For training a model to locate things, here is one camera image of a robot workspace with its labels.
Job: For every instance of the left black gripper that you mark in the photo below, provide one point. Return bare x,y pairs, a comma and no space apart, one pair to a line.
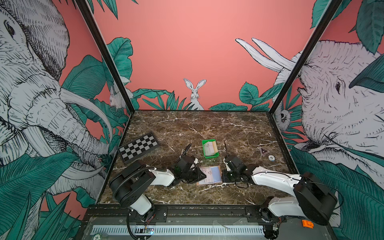
198,175

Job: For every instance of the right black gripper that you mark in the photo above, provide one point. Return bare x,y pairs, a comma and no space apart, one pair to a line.
224,177

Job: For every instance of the tan leather card holder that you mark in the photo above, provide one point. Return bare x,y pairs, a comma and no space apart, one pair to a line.
213,176

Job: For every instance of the green plastic card tray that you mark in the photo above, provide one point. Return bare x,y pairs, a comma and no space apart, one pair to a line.
209,157

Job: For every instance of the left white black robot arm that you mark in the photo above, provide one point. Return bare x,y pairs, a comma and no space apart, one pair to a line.
129,185

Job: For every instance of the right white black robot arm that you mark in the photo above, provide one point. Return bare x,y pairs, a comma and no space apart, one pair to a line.
308,197

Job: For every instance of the triangle marker sticker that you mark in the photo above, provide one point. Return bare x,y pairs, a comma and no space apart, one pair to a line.
263,151

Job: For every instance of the black white checkerboard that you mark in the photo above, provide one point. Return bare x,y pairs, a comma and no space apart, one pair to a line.
138,148

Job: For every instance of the orange connector block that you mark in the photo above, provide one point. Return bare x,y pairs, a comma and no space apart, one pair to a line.
307,224

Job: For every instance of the black mounting rail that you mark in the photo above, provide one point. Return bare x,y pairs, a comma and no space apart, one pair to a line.
165,212

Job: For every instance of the white slotted cable duct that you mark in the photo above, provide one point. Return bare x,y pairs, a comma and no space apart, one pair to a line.
170,230

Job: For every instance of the right black frame post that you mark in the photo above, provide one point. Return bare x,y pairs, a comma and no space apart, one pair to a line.
326,18

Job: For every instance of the black frame post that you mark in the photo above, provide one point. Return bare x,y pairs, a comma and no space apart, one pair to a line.
97,36
326,18

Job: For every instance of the left black frame post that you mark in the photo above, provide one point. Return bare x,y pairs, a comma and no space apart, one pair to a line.
97,36

